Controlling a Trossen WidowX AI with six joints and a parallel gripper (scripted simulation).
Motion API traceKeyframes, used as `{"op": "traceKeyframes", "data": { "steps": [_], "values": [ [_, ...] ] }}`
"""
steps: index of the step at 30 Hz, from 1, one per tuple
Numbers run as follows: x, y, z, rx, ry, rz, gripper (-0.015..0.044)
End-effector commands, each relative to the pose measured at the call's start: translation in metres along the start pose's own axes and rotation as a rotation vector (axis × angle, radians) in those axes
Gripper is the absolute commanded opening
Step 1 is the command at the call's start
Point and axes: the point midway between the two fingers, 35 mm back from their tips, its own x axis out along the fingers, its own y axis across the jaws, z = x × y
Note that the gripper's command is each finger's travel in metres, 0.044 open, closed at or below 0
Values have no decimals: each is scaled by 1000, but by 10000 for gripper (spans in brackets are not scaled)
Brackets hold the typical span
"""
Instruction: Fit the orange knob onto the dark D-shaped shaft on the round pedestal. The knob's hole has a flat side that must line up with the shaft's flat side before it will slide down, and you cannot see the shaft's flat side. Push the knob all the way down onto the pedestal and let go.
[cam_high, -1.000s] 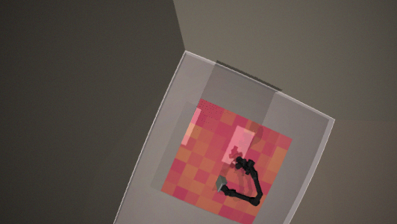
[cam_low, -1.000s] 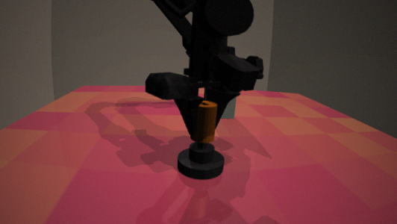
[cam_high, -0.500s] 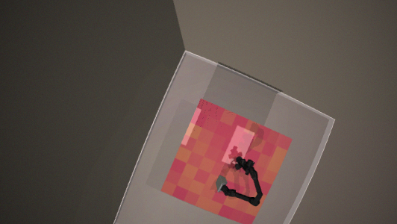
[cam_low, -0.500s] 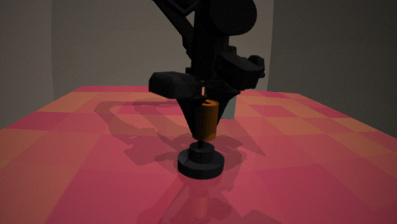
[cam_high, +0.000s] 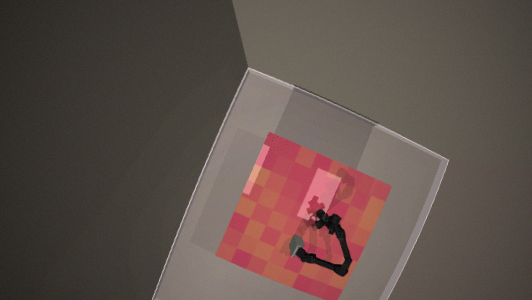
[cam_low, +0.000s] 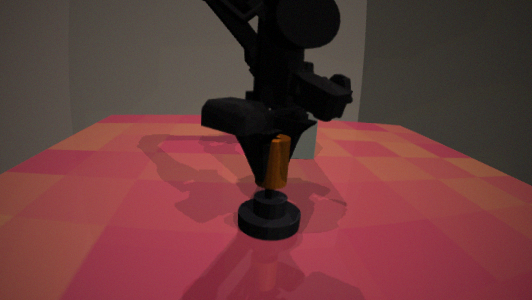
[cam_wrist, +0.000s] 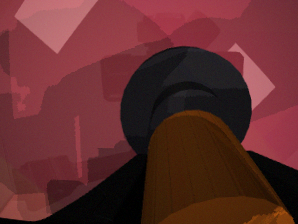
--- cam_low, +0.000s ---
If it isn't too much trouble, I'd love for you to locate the orange knob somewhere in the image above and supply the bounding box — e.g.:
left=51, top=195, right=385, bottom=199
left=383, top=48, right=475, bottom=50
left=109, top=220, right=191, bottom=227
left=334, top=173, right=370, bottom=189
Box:
left=255, top=134, right=291, bottom=190

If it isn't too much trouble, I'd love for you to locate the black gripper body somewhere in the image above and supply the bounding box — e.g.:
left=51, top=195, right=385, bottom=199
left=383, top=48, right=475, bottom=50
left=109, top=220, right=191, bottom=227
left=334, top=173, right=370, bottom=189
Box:
left=201, top=49, right=308, bottom=136

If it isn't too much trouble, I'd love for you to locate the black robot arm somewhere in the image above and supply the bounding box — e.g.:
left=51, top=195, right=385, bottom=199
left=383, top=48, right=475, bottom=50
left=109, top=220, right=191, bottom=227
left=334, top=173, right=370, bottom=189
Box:
left=203, top=0, right=353, bottom=122

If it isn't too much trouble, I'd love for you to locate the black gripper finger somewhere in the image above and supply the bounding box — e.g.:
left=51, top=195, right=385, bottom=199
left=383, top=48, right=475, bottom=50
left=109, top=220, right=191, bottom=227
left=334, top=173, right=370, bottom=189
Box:
left=273, top=116, right=317, bottom=162
left=235, top=128, right=282, bottom=182

